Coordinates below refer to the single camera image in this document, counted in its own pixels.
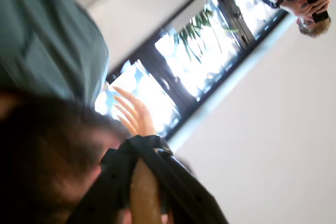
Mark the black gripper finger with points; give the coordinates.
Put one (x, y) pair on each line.
(183, 197)
(105, 195)

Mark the dark haired person head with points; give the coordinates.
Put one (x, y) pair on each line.
(44, 150)

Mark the photographer left hand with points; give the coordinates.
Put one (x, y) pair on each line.
(299, 7)

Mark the black tape band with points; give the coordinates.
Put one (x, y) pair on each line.
(147, 142)

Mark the dark framed window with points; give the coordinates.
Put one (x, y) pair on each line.
(183, 64)

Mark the green leafy plant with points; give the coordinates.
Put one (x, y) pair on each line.
(195, 28)

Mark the white plant pot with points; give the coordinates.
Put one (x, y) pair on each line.
(193, 9)

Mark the photographer blond head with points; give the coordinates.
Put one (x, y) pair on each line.
(316, 27)

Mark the black wristwatch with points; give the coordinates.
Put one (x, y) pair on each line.
(279, 1)

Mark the black smartphone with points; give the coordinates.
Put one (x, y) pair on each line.
(320, 15)

